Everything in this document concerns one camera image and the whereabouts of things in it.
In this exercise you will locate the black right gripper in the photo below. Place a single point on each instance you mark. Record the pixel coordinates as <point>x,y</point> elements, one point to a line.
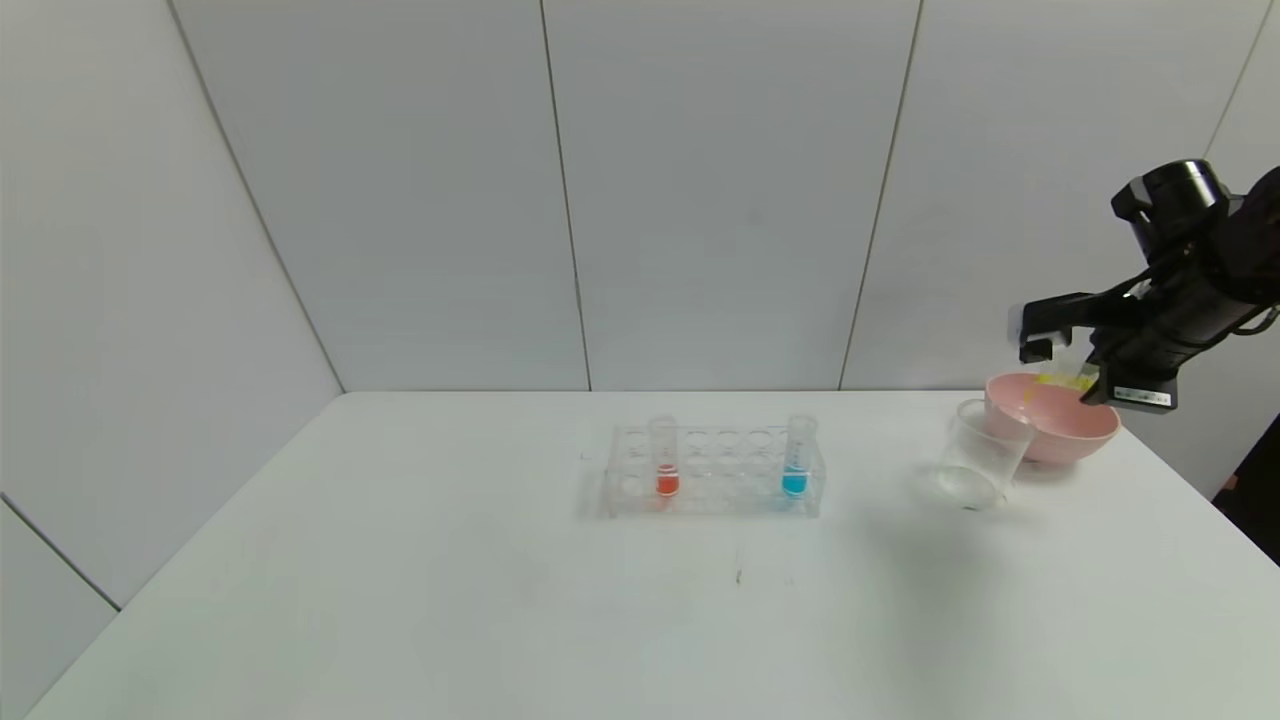
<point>1138,391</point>

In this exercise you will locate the test tube with yellow pigment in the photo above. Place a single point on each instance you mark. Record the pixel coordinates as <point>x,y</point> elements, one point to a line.
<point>1065,381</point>

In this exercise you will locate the test tube with blue pigment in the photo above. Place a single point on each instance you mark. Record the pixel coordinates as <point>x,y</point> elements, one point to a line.
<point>795,482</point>

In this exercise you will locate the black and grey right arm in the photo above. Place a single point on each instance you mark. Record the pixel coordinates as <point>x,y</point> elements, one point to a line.
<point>1180,205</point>

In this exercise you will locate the clear plastic beaker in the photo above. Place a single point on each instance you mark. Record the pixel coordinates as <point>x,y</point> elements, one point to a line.
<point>985,450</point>

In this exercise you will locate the clear plastic test tube rack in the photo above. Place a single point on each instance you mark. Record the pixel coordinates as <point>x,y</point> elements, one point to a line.
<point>720,495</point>

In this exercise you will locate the test tube with red pigment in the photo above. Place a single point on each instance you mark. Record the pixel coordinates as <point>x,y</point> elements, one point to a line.
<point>666,480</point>

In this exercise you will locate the pink plastic bowl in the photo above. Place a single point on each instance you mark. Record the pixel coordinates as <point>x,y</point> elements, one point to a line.
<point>1060,425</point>

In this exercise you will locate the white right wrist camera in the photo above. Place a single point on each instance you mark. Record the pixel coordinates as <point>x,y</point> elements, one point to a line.
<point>1040,320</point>

